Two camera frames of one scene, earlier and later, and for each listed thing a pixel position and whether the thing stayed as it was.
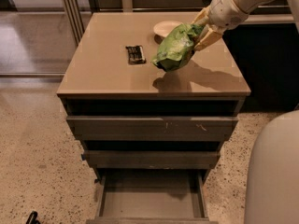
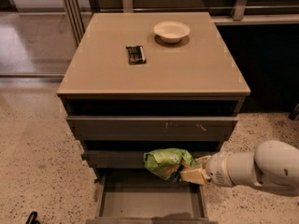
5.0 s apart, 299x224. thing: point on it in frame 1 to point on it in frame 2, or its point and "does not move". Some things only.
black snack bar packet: x=135 y=54 does not move
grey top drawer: x=149 y=128 does not move
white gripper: x=226 y=13 to x=216 y=168
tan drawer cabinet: x=152 y=135 does not move
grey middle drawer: x=152 y=159 does not move
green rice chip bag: x=177 y=47 to x=168 y=162
